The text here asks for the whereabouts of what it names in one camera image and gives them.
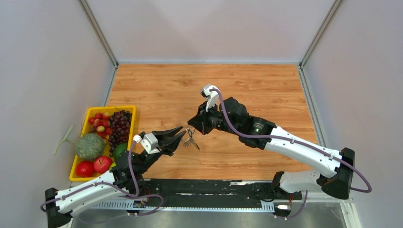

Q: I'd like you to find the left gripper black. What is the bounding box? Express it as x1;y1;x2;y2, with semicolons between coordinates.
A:
137;125;187;174

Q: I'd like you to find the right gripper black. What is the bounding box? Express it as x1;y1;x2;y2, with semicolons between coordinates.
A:
188;100;240;136

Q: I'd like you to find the metal keyring with keys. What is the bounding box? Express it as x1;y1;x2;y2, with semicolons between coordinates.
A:
183;126;200;151

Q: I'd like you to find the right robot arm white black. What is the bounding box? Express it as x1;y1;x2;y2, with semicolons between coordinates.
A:
188;97;355;200

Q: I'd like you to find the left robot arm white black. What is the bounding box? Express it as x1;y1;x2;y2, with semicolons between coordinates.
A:
40;126;187;228

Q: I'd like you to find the green avocado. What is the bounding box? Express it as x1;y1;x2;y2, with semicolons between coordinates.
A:
113;143;128;160

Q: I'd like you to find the dark purple grape bunch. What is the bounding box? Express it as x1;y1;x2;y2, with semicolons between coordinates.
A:
108;110;133;157

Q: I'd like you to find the small red fruits pile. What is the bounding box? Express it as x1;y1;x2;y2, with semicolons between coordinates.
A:
87;112;112;139

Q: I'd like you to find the red apple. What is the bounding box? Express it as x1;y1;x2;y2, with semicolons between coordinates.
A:
93;156;113;174

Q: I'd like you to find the green netted melon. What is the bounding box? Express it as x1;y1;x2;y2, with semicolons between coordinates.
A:
75;133;105;161

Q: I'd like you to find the yellow plastic tray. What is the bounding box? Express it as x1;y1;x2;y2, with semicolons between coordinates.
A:
69;105;137;182

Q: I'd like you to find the red tomato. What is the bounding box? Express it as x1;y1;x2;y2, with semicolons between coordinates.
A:
75;161;95;178

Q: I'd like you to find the green plant stem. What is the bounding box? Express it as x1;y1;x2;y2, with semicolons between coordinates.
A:
53;125;77;155

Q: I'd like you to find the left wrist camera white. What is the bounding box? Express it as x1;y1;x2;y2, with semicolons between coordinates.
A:
133;133;160;154

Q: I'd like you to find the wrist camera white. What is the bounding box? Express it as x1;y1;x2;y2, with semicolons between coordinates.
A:
133;133;160;154
200;84;219;112

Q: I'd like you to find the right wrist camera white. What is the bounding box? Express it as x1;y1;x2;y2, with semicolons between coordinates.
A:
200;84;219;112

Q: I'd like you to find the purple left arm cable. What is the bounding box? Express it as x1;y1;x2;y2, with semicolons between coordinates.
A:
40;140;141;212

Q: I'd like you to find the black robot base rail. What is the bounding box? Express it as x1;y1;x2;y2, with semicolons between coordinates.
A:
95;179;303;216

